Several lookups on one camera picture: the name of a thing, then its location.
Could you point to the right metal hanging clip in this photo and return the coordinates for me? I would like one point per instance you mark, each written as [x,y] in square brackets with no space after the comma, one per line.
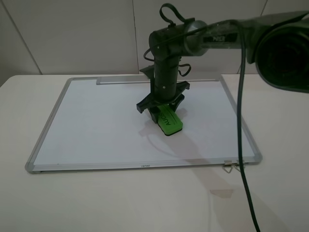
[237,165]

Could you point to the clear tape piece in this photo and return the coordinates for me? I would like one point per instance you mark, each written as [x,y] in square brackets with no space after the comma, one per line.
[222,193]

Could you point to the metal hanging clip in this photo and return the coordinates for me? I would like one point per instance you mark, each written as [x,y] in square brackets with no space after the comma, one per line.
[228,166]
[237,165]

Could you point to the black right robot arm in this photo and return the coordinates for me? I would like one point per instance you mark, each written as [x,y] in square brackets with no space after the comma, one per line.
[277,44]

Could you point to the green whiteboard eraser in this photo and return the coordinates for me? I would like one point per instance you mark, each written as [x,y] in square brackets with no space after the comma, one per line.
[168,121]

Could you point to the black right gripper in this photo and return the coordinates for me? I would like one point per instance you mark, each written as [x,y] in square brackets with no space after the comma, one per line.
[164,88]

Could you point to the left metal hanging clip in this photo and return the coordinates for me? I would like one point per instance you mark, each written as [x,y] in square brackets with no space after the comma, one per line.
[228,166]

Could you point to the white aluminium-framed whiteboard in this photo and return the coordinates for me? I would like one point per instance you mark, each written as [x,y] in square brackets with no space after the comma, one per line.
[95,125]

